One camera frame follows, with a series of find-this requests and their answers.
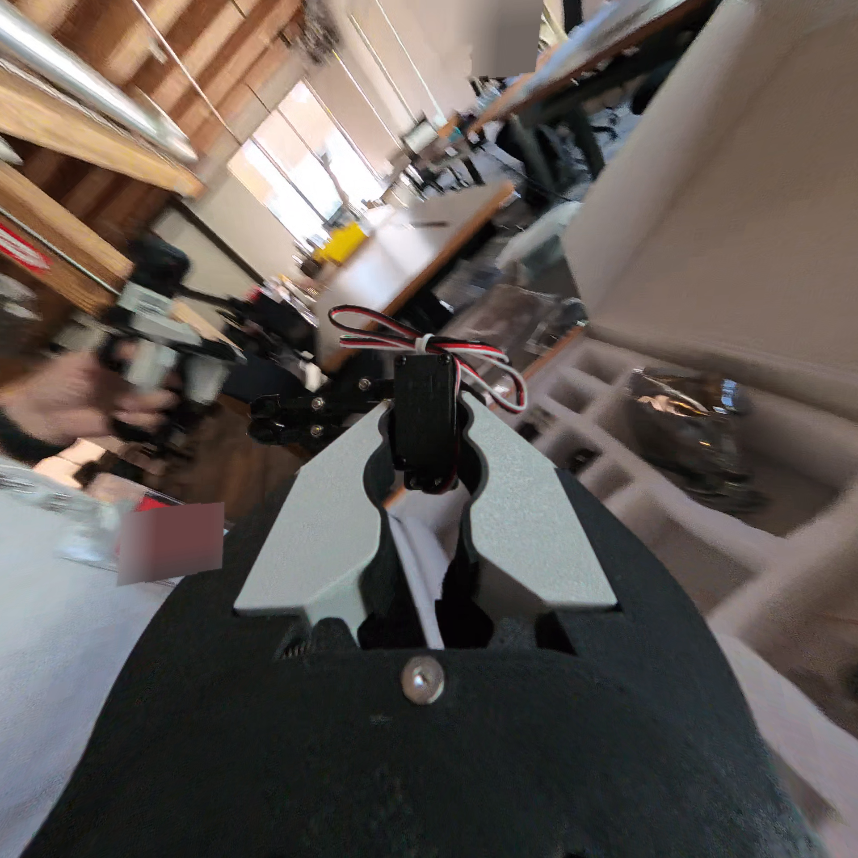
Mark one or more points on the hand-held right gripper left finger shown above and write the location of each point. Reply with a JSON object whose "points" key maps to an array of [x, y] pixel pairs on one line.
{"points": [[315, 536]]}

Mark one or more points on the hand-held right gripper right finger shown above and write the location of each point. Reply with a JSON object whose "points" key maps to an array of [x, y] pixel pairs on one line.
{"points": [[536, 536]]}

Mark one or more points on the white foam insert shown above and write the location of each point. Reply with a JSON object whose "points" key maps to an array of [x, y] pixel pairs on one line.
{"points": [[643, 516]]}

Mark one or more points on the black servo motor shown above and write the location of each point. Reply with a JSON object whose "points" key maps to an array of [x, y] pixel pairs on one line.
{"points": [[429, 346], [426, 415]]}

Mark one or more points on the cardboard box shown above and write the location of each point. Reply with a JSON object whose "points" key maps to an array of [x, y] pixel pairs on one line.
{"points": [[704, 201]]}

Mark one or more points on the person's left hand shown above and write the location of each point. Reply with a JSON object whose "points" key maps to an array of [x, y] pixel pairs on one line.
{"points": [[67, 395]]}

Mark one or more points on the large window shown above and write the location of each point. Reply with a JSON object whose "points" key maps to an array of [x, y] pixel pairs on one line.
{"points": [[301, 167]]}

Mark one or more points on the silver plastic parts bag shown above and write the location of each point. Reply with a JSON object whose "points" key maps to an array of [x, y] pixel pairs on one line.
{"points": [[690, 429]]}

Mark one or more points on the yellow box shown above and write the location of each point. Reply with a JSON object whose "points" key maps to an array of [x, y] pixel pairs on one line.
{"points": [[345, 245]]}

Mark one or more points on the long white table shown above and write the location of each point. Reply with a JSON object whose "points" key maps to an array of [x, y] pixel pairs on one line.
{"points": [[402, 255]]}

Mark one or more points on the white sheet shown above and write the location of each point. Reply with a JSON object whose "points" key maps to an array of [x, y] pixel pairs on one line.
{"points": [[53, 637]]}

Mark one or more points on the black office chair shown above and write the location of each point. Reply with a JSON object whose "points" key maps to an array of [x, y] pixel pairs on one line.
{"points": [[549, 161]]}

